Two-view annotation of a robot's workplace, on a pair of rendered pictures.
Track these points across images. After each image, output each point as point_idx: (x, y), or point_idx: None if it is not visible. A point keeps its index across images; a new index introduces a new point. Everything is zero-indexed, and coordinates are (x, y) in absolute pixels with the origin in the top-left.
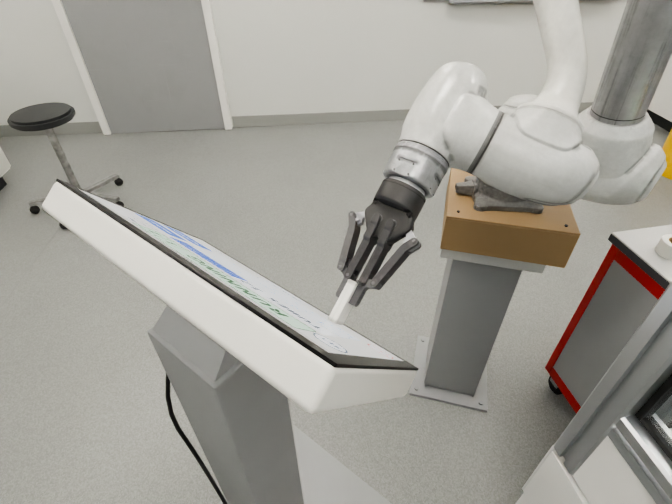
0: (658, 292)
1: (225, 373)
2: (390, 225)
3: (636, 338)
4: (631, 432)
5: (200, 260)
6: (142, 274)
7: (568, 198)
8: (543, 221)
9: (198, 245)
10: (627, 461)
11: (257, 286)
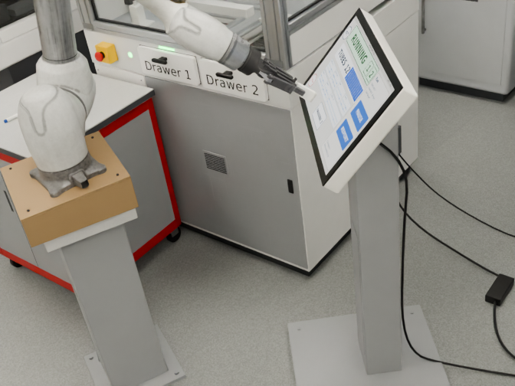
0: None
1: None
2: (267, 61)
3: (280, 1)
4: (291, 23)
5: (362, 63)
6: (389, 48)
7: None
8: (94, 145)
9: (343, 123)
10: (295, 31)
11: (342, 78)
